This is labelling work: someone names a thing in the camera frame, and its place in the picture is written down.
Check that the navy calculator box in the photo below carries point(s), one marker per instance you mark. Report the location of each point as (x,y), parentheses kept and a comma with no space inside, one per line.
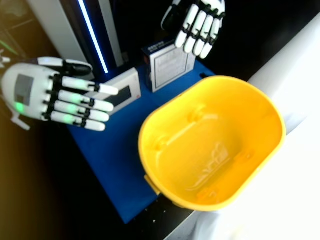
(170,67)

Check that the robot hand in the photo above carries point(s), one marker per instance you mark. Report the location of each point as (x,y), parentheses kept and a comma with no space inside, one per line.
(200,27)
(27,85)

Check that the blue board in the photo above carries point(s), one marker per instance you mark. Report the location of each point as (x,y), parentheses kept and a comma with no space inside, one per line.
(110,155)

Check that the blue light strip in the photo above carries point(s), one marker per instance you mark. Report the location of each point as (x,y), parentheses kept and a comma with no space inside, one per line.
(93,37)

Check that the white upright column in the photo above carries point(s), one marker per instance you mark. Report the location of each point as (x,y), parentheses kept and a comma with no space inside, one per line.
(60,30)

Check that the yellow plastic bin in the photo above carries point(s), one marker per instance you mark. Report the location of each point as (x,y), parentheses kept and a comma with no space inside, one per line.
(212,145)

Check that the white box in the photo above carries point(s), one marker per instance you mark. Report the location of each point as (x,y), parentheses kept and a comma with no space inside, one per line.
(130,82)

